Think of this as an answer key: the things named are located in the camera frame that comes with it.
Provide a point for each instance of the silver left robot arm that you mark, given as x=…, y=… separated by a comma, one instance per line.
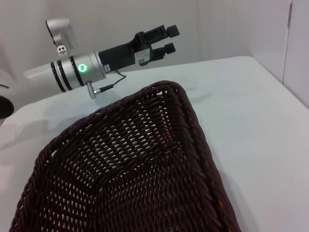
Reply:
x=72, y=70

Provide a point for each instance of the dark brown woven basket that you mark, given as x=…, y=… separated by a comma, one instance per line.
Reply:
x=125, y=174

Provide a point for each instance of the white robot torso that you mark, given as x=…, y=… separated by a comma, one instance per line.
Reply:
x=4, y=82

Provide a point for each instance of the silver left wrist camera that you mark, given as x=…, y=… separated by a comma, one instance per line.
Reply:
x=60, y=27

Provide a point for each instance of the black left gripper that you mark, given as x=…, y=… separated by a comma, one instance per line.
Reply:
x=120, y=56

